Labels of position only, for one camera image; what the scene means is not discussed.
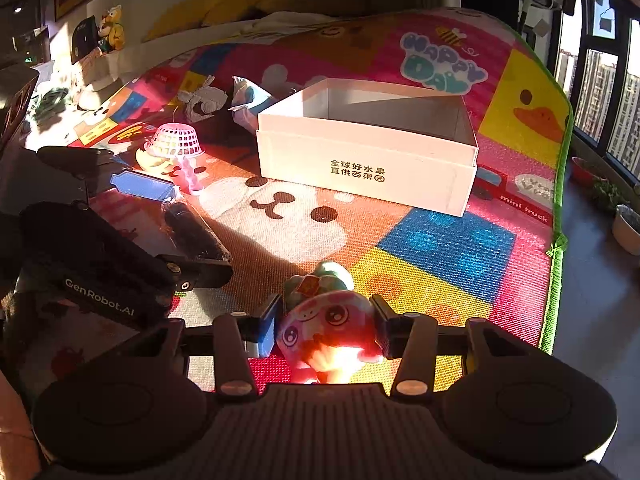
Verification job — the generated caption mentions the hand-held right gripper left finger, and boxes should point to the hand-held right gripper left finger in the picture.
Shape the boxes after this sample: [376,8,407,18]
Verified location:
[122,293,282,403]

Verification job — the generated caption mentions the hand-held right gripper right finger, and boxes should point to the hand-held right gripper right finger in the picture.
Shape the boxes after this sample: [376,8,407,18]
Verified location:
[370,294,521,401]

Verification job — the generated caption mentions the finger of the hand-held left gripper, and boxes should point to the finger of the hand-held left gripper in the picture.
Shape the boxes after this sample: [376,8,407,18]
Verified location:
[37,146,181,205]
[157,256,235,293]

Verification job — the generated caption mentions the black cylinder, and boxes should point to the black cylinder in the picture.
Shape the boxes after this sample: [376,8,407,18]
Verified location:
[164,200,232,263]

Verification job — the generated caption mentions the pink mesh basket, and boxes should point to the pink mesh basket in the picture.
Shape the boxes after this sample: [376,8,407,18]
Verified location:
[143,122,206,157]

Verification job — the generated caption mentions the pink plush doll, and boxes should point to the pink plush doll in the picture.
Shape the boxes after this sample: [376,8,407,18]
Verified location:
[276,260,385,386]

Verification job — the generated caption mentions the black plush toy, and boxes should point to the black plush toy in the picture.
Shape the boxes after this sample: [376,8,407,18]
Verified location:
[177,76,236,136]

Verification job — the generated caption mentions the blue tissue packet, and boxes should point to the blue tissue packet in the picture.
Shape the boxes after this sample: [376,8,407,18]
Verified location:
[229,75,296,133]

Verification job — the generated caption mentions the white cardboard box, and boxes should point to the white cardboard box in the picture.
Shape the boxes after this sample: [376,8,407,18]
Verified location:
[256,78,480,217]

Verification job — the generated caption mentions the pink transparent toy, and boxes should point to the pink transparent toy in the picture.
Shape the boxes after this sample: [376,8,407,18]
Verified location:
[175,152,207,197]

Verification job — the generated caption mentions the white plastic stand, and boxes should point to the white plastic stand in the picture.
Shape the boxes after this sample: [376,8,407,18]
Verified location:
[75,52,123,111]

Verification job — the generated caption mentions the printed play mat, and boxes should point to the printed play mat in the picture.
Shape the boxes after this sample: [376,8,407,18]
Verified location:
[15,6,573,396]

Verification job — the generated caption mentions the green cloth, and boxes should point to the green cloth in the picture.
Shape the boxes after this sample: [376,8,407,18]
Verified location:
[30,87,71,123]

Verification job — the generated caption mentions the yellow bear plush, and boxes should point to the yellow bear plush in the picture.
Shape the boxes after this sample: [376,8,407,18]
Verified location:
[96,5,126,55]

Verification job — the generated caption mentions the yellow pillow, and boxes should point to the yellow pillow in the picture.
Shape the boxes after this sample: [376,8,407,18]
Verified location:
[142,0,321,43]

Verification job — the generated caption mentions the red plant pot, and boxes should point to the red plant pot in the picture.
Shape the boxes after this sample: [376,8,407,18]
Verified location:
[571,156,608,188]

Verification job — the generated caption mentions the green potted plant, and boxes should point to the green potted plant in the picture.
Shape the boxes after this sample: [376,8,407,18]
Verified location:
[590,180,626,216]

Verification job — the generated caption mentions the hanging clothes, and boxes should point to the hanging clothes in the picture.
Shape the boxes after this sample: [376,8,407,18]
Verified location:
[517,0,563,56]

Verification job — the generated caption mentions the black window frame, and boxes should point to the black window frame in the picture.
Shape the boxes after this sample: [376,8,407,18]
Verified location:
[547,0,640,171]

